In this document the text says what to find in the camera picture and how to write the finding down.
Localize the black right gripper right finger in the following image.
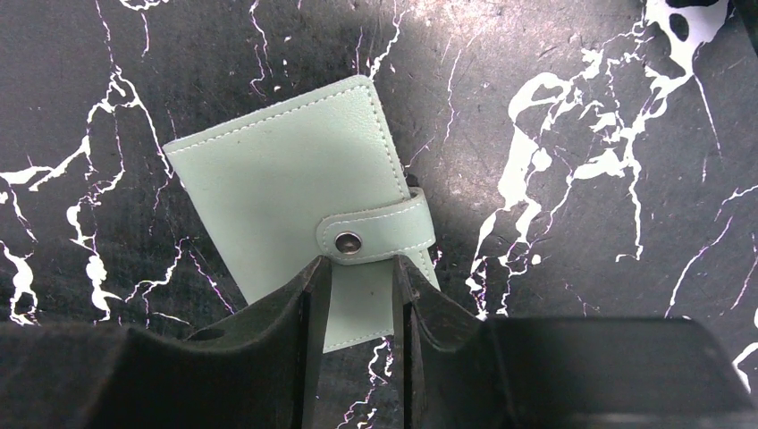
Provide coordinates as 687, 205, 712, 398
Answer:
392, 256, 757, 428

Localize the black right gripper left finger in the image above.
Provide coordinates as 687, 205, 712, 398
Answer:
1, 257, 332, 428

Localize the mint green card holder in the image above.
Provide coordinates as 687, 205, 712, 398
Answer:
164, 75, 436, 352

